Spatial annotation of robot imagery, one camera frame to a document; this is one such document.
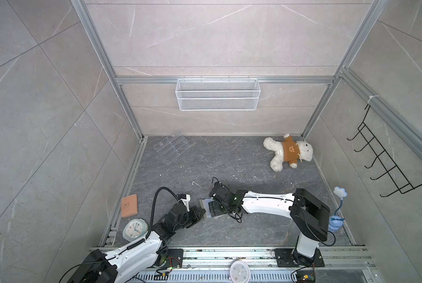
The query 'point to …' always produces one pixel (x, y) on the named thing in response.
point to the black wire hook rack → (393, 171)
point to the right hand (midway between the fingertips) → (217, 208)
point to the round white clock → (240, 272)
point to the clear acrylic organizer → (172, 147)
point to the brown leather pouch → (129, 205)
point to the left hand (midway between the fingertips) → (208, 209)
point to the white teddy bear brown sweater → (288, 151)
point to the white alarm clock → (134, 229)
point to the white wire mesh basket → (217, 95)
